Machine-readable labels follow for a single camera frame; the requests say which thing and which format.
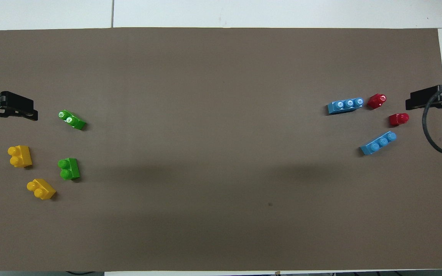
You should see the green two-stud toy block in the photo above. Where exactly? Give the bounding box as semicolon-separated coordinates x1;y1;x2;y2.
58;110;87;131
57;158;81;181

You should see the blue three-stud toy block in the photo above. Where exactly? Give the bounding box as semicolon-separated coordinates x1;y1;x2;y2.
327;97;364;115
360;131;397;156

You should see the red one-stud toy block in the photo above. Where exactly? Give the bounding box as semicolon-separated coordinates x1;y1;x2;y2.
367;93;387;110
389;113;410;127

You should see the yellow two-stud toy block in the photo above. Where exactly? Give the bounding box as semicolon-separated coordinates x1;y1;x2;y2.
7;145;33;168
26;178;56;200

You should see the brown table mat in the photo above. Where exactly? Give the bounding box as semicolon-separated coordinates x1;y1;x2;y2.
0;27;442;272

